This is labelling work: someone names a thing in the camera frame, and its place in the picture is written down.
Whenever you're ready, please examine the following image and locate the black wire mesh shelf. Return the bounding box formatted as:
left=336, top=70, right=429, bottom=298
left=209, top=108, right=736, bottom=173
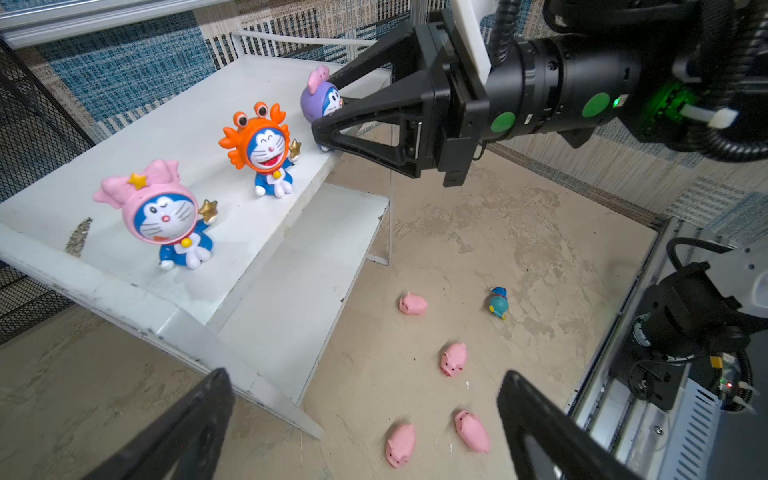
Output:
left=1, top=41, right=94, bottom=343

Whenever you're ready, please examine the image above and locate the purple penguin toy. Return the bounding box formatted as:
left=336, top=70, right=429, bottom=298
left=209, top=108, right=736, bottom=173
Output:
left=300, top=65, right=343, bottom=123

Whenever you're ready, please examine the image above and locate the pink pig toy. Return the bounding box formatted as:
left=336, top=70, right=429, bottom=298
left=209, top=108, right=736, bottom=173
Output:
left=454, top=410, right=491, bottom=453
left=385, top=423, right=416, bottom=469
left=398, top=293, right=428, bottom=316
left=439, top=343, right=468, bottom=377

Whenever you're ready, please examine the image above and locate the pink-haired doll figure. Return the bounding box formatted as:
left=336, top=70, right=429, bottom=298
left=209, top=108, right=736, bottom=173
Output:
left=93, top=160, right=218, bottom=271

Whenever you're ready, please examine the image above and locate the orange-haired doll figure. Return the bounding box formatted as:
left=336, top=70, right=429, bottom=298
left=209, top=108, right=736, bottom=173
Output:
left=219, top=102, right=302, bottom=199

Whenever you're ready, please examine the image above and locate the white two-tier shelf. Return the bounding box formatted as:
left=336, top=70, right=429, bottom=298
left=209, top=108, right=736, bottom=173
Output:
left=1, top=51, right=390, bottom=438

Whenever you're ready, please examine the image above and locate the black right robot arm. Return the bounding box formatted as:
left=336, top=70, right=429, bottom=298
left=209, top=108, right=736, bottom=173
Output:
left=312, top=1, right=767, bottom=187

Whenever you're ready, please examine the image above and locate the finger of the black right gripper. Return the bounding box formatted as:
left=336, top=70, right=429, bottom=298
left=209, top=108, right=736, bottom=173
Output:
left=329, top=24, right=429, bottom=89
left=311, top=85, right=423, bottom=178

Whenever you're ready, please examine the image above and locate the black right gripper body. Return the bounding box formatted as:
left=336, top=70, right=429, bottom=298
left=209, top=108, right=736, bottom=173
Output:
left=414, top=9, right=489, bottom=187

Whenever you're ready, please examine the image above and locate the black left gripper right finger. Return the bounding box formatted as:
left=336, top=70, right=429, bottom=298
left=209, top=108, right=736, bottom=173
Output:
left=497, top=370, right=638, bottom=479

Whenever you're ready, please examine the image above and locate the teal penguin toy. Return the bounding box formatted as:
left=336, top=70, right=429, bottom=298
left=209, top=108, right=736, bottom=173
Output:
left=488, top=286, right=509, bottom=320

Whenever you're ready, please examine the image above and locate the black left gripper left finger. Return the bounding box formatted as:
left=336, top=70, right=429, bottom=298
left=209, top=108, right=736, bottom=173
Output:
left=85, top=368, right=235, bottom=479

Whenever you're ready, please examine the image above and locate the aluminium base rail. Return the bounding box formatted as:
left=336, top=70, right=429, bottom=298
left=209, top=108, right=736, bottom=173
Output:
left=567, top=218, right=767, bottom=479

